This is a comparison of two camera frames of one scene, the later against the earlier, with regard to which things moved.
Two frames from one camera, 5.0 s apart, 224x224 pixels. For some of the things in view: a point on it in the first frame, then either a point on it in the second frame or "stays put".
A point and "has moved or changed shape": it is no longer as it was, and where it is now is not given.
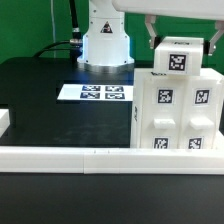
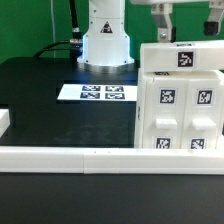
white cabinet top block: (179, 56) has moved or changed shape
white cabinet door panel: (199, 113) stays put
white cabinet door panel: (163, 112) stays put
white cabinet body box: (176, 111) stays put
